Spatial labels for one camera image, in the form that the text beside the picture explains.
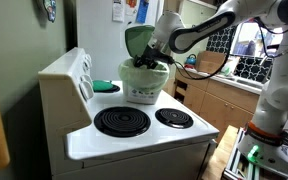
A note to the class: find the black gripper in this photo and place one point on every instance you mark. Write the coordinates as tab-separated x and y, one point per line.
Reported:
153	55

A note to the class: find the green waste bin lid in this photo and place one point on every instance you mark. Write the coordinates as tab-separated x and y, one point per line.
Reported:
137	40

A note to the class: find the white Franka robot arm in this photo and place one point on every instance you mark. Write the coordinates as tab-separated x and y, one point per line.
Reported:
284	86

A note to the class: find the pale green bin liner bag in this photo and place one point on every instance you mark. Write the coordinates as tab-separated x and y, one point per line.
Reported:
144	80

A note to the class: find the white waste bin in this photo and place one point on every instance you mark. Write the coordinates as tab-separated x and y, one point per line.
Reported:
140	97

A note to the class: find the blue printed paper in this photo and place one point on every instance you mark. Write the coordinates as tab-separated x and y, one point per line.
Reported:
142	11

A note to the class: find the black burner under pot holder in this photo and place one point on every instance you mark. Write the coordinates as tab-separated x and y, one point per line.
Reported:
116	89

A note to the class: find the blue kettle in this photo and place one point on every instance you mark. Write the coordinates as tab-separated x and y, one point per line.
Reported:
191	60

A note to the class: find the green round pot holder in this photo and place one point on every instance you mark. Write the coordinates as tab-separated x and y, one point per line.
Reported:
101	86

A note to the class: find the white refrigerator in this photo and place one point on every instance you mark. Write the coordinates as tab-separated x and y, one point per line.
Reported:
100	43

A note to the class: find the small white card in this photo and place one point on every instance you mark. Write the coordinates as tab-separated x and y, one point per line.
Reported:
130	11

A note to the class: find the white stove knob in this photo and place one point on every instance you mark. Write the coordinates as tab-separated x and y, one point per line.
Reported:
87	79
88	63
85	90

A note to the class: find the white printed paper sheet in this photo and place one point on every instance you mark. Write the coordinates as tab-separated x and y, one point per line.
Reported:
118	10

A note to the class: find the small black coil burner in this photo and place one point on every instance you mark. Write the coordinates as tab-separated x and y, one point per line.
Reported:
174	118

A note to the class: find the brown cardboard box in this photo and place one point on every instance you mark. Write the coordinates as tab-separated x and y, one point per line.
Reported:
207	61

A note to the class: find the large black coil burner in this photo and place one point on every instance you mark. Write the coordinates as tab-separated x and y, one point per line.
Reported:
122	121

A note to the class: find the orange fridge magnet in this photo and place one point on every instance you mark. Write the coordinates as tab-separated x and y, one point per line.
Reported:
131	2

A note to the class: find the white electric stove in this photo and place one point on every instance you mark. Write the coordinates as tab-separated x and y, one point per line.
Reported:
134	143

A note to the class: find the wooden kitchen counter cabinet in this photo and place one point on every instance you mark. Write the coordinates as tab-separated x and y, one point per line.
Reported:
217	106

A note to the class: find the wooden table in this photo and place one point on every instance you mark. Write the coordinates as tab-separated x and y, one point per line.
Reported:
217	156

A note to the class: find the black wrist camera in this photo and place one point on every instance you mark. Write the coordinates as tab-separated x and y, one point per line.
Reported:
167	59

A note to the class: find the colourful wall decoration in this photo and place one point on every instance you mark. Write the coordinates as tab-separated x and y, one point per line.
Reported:
50	9

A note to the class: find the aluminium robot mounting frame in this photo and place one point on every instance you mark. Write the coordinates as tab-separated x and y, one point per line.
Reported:
232	163

